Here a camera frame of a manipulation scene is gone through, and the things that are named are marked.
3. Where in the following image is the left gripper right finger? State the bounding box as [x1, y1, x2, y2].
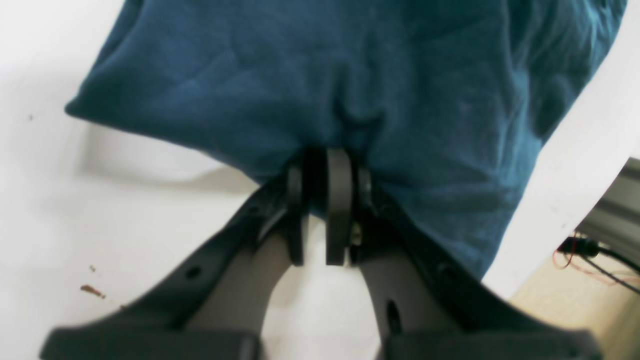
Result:
[326, 148, 602, 360]

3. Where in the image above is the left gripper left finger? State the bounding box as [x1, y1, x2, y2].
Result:
[39, 163, 307, 360]

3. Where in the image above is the dark blue t-shirt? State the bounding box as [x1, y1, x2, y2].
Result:
[65, 0, 627, 278]

